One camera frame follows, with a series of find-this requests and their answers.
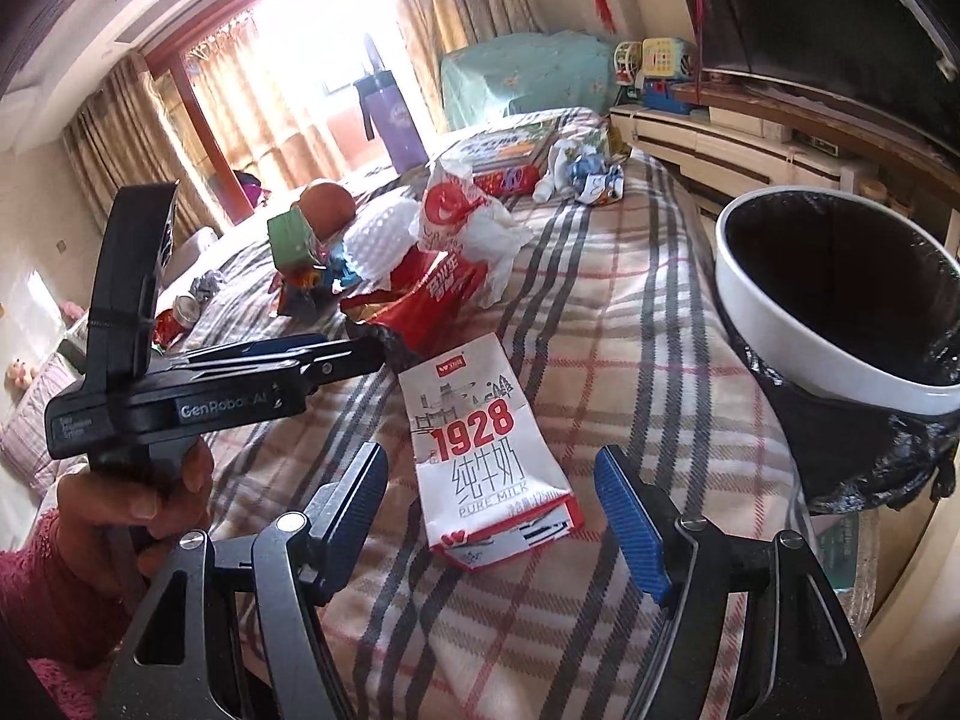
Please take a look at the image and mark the green milk carton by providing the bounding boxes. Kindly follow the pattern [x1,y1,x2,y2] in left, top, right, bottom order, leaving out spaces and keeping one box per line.
[267,206,325,275]

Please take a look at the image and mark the red snack bag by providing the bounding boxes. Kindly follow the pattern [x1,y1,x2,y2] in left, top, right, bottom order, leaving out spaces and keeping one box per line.
[340,245,488,372]

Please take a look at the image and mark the white foam fruit net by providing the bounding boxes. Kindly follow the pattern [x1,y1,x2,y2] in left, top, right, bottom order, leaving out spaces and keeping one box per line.
[343,193,420,281]

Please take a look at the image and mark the white red milk carton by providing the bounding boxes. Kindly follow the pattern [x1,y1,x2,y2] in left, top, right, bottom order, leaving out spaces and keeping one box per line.
[398,333,583,571]

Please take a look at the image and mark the white red plastic bag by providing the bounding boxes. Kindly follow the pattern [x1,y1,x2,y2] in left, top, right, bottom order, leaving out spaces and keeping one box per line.
[409,161,534,309]

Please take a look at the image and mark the blue white wrapper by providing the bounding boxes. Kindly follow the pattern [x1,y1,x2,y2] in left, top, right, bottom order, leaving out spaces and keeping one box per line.
[532,138,625,206]

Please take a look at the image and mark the pink sleeve left forearm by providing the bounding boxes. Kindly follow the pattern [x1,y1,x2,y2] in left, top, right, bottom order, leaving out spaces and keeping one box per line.
[2,509,130,718]

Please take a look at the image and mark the white round trash bin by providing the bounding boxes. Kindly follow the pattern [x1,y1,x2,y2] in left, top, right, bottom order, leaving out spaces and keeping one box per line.
[716,185,958,418]

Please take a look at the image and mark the left hand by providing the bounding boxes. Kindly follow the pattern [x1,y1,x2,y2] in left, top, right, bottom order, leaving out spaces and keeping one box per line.
[55,439,215,600]

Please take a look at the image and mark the small red can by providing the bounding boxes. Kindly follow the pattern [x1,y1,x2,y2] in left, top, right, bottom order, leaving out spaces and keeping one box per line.
[153,294,202,351]

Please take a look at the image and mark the orange round fruit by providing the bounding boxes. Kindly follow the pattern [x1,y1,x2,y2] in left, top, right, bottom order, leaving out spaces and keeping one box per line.
[296,181,356,241]

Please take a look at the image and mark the plaid checked table cloth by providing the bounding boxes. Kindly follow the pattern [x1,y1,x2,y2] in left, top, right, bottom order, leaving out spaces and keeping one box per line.
[148,106,815,720]

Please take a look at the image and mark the beige window curtain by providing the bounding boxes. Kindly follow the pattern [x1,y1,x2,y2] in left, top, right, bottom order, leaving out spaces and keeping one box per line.
[62,52,229,244]

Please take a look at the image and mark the red pencil case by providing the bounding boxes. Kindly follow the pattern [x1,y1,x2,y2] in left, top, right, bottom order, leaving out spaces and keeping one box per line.
[472,164,542,199]

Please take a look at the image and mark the purple water bottle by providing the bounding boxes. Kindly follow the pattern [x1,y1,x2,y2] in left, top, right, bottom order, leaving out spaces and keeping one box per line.
[353,70,428,174]

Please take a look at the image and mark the stack of children books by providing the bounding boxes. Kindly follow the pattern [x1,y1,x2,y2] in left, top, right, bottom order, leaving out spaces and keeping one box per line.
[438,117,560,176]

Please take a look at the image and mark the teal cloth covered furniture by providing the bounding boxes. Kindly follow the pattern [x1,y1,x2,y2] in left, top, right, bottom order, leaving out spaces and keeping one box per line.
[441,31,617,130]

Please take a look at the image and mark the white tv cabinet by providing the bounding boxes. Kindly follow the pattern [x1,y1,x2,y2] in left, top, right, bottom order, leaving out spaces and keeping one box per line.
[610,82,958,254]

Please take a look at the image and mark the black flat television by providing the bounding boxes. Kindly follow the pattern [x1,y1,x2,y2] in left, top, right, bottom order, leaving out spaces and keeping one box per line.
[686,0,958,148]

